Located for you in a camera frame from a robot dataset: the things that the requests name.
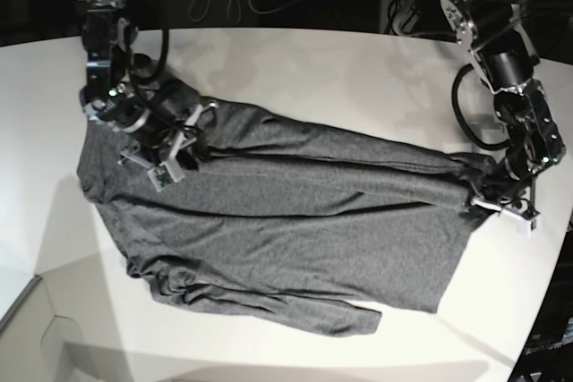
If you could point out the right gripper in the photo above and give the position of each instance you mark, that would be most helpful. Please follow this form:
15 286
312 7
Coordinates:
157 150

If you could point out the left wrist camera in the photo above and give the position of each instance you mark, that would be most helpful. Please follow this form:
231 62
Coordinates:
526 225

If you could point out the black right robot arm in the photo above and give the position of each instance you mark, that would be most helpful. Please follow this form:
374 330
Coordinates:
132 94

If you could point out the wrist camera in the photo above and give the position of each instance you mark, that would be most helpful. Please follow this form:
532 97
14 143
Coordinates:
165 174
526 225

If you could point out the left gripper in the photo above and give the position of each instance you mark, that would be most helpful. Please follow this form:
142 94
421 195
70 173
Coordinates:
522 202

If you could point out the grey t-shirt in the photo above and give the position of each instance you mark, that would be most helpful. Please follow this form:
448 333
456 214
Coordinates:
298 223

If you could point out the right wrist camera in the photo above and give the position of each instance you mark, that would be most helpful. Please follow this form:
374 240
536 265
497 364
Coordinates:
165 174

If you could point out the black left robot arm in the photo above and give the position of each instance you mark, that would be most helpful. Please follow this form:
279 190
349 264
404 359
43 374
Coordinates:
501 53

